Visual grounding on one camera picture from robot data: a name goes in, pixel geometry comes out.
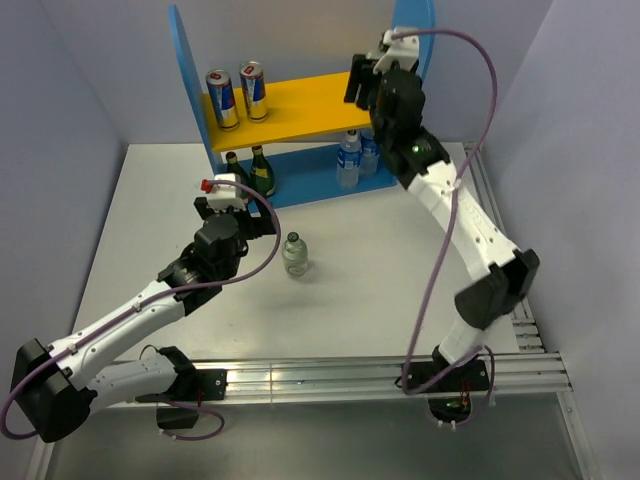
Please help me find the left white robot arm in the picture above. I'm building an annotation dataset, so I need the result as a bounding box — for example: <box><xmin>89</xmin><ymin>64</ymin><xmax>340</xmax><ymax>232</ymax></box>
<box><xmin>1</xmin><ymin>196</ymin><xmax>281</xmax><ymax>443</ymax></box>

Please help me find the clear glass bottle green cap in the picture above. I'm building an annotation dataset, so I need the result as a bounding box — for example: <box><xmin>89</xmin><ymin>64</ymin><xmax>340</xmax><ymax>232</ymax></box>
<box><xmin>281</xmin><ymin>232</ymin><xmax>308</xmax><ymax>276</ymax></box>

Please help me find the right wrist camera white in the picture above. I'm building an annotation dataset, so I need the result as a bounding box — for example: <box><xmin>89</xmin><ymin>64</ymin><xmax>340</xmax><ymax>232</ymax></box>
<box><xmin>366</xmin><ymin>27</ymin><xmax>420</xmax><ymax>75</ymax></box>

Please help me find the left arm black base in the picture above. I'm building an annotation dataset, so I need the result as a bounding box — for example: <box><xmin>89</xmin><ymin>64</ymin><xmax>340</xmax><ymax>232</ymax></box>
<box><xmin>134</xmin><ymin>369</ymin><xmax>227</xmax><ymax>438</ymax></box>

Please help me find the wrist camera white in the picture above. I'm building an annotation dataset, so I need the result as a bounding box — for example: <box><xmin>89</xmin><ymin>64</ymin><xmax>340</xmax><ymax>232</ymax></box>
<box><xmin>366</xmin><ymin>27</ymin><xmax>420</xmax><ymax>75</ymax></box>
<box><xmin>200</xmin><ymin>173</ymin><xmax>247</xmax><ymax>211</ymax></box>

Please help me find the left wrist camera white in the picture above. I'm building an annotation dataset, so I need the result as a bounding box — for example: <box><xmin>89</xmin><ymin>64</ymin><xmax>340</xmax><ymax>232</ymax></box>
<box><xmin>200</xmin><ymin>173</ymin><xmax>247</xmax><ymax>211</ymax></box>

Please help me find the green bottle yellow label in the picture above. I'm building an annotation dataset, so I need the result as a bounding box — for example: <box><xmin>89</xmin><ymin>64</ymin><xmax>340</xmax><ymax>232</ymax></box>
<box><xmin>250</xmin><ymin>145</ymin><xmax>276</xmax><ymax>197</ymax></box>

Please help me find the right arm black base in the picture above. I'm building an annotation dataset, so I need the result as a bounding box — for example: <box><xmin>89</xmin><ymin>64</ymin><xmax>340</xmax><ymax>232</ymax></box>
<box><xmin>405</xmin><ymin>358</ymin><xmax>495</xmax><ymax>424</ymax></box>

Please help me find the plastic water bottle blue cap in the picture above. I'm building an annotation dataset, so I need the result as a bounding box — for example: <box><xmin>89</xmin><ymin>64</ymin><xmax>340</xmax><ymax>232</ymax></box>
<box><xmin>336</xmin><ymin>129</ymin><xmax>361</xmax><ymax>189</ymax></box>

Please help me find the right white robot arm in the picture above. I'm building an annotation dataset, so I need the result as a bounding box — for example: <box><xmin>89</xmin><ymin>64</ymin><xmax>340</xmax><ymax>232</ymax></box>
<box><xmin>344</xmin><ymin>54</ymin><xmax>540</xmax><ymax>390</ymax></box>

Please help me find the aluminium rail frame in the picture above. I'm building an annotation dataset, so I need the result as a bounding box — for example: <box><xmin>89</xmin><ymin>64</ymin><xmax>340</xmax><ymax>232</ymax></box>
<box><xmin>24</xmin><ymin>141</ymin><xmax>576</xmax><ymax>480</ymax></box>

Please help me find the red bull can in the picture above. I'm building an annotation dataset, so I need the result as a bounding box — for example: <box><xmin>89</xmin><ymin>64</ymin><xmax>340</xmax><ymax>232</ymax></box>
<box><xmin>206</xmin><ymin>69</ymin><xmax>239</xmax><ymax>131</ymax></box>
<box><xmin>239</xmin><ymin>61</ymin><xmax>268</xmax><ymax>122</ymax></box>

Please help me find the blue and yellow shelf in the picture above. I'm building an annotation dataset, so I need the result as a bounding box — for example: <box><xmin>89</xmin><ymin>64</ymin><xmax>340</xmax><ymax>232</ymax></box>
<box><xmin>167</xmin><ymin>0</ymin><xmax>437</xmax><ymax>209</ymax></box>

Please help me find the green bottle red label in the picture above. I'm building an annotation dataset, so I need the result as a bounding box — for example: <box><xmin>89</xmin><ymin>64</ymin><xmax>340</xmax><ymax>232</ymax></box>
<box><xmin>225</xmin><ymin>151</ymin><xmax>250</xmax><ymax>187</ymax></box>

